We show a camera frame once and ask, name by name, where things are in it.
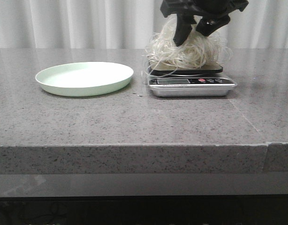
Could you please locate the pale green round plate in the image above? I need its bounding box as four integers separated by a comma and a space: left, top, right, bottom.
35, 62, 134, 97

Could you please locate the white vermicelli noodle bundle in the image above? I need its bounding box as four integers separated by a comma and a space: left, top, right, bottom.
140, 16, 233, 84

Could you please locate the silver black kitchen scale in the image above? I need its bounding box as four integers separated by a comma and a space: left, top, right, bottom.
148, 63, 237, 97

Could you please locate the white pleated curtain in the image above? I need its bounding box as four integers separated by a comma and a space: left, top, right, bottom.
0, 0, 288, 49

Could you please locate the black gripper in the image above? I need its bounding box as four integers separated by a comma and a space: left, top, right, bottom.
160, 0, 249, 46

